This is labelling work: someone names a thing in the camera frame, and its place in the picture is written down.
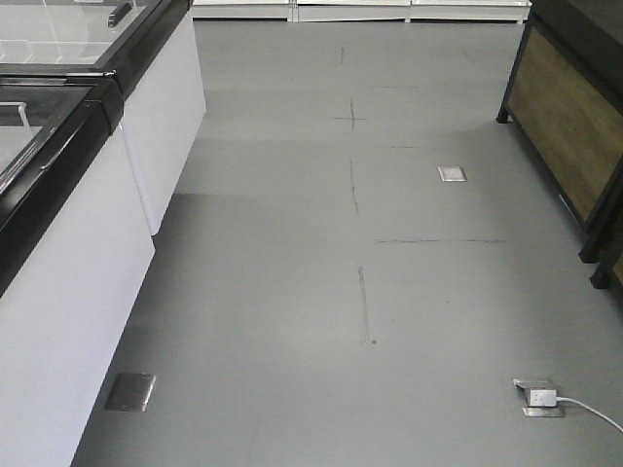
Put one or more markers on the white chest freezer near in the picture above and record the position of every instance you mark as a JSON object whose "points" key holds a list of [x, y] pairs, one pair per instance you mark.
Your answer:
{"points": [[75, 248]]}

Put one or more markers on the metal floor socket plate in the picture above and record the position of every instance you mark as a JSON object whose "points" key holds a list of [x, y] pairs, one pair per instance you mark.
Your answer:
{"points": [[451, 173]]}

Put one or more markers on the white power adapter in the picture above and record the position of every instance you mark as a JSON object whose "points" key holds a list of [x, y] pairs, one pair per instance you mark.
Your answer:
{"points": [[542, 397]]}

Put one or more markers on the closed steel floor plate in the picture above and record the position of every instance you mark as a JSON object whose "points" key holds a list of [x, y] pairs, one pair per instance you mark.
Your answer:
{"points": [[130, 393]]}

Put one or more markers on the white supermarket shelf unit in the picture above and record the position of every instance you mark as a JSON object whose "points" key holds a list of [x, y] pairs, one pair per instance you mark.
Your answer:
{"points": [[323, 11]]}

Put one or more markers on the open floor socket box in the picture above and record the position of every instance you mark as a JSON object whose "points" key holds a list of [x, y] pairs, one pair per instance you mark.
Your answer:
{"points": [[521, 385]]}

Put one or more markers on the dark wooden display stand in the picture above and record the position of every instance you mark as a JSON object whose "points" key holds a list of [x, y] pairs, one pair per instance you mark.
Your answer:
{"points": [[564, 94]]}

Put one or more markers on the white chest freezer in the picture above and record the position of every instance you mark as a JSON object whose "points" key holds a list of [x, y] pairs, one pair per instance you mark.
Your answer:
{"points": [[146, 48], [75, 248]]}

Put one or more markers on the white chest freezer far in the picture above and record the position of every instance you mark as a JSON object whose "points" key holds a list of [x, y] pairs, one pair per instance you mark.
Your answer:
{"points": [[146, 48]]}

